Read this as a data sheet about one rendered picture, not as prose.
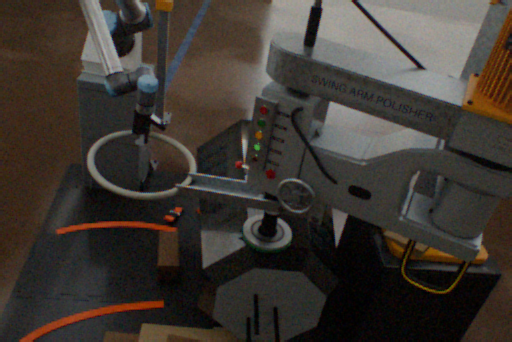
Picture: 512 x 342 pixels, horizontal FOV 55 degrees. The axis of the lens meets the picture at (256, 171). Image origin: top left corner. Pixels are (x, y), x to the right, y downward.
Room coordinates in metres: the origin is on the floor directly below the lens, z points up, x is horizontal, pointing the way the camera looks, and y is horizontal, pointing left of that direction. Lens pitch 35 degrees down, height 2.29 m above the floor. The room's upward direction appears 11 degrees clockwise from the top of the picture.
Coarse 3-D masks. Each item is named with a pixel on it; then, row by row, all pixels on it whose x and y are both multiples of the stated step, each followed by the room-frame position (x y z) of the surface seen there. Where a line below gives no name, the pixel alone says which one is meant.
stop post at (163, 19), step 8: (160, 0) 3.81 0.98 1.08; (168, 0) 3.84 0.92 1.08; (160, 8) 3.80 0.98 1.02; (168, 8) 3.81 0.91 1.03; (160, 16) 3.82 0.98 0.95; (168, 16) 3.84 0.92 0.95; (160, 24) 3.82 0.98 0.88; (168, 24) 3.86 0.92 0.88; (160, 32) 3.82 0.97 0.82; (168, 32) 3.86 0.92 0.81; (160, 40) 3.82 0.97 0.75; (168, 40) 3.90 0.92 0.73; (160, 48) 3.82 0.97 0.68; (160, 56) 3.82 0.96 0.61; (160, 64) 3.82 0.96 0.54; (160, 72) 3.83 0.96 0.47; (160, 80) 3.83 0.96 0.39; (160, 88) 3.83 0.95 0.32; (160, 96) 3.83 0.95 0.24; (160, 104) 3.83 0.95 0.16; (160, 112) 3.83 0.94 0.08; (168, 112) 3.96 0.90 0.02; (168, 120) 3.83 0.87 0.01
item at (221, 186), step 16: (192, 176) 1.80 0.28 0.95; (208, 176) 1.77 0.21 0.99; (192, 192) 1.67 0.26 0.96; (208, 192) 1.65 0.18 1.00; (224, 192) 1.63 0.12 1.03; (240, 192) 1.70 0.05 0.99; (256, 192) 1.69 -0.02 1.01; (256, 208) 1.57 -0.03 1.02; (272, 208) 1.55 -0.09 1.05; (304, 208) 1.51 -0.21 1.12
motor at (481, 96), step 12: (504, 24) 1.42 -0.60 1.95; (504, 36) 1.38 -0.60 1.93; (492, 48) 1.43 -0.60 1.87; (504, 48) 1.32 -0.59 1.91; (492, 60) 1.40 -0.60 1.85; (504, 60) 1.34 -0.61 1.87; (492, 72) 1.37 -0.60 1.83; (504, 72) 1.34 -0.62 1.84; (468, 84) 1.47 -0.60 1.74; (480, 84) 1.40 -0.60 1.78; (492, 84) 1.35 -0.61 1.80; (504, 84) 1.34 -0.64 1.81; (468, 96) 1.37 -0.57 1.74; (480, 96) 1.39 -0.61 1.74; (492, 96) 1.35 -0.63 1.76; (504, 96) 1.33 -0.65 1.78; (468, 108) 1.30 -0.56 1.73; (480, 108) 1.30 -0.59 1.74; (492, 108) 1.32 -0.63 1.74; (504, 108) 1.32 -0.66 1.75; (504, 120) 1.27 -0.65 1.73
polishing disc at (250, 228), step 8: (256, 216) 1.69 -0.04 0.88; (248, 224) 1.63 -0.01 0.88; (256, 224) 1.64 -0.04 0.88; (280, 224) 1.67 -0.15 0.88; (248, 232) 1.58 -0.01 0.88; (256, 232) 1.59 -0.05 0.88; (280, 232) 1.62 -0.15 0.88; (288, 232) 1.63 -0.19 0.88; (248, 240) 1.54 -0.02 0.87; (256, 240) 1.54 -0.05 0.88; (264, 240) 1.55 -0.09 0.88; (272, 240) 1.56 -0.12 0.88; (280, 240) 1.57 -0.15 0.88; (288, 240) 1.58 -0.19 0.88; (264, 248) 1.51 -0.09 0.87; (272, 248) 1.51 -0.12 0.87; (280, 248) 1.53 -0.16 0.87
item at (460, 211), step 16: (448, 192) 1.35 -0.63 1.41; (464, 192) 1.32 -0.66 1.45; (480, 192) 1.31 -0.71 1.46; (432, 208) 1.39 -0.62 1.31; (448, 208) 1.33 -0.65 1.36; (464, 208) 1.31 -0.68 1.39; (480, 208) 1.30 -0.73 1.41; (448, 224) 1.32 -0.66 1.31; (464, 224) 1.30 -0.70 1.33; (480, 224) 1.31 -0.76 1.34
